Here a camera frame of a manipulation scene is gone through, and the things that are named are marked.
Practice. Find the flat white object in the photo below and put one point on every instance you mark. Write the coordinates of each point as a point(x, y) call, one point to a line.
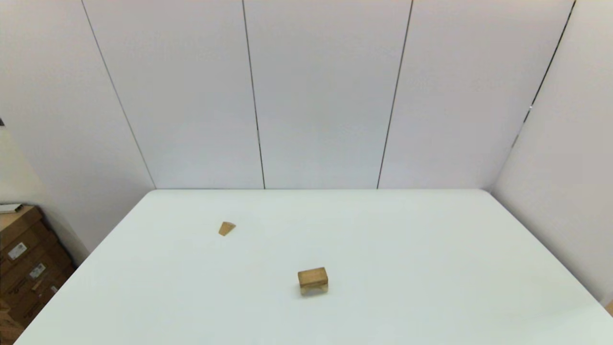
point(9, 208)

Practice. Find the triangular wooden building block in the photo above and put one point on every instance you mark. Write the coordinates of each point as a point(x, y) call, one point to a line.
point(226, 229)

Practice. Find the rectangular wooden building block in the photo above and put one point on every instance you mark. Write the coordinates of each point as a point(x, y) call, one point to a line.
point(312, 276)

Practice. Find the brown cardboard box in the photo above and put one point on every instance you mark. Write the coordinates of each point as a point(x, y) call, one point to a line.
point(21, 229)
point(7, 330)
point(33, 282)

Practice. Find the arched wooden building block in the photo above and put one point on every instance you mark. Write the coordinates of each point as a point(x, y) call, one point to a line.
point(306, 289)

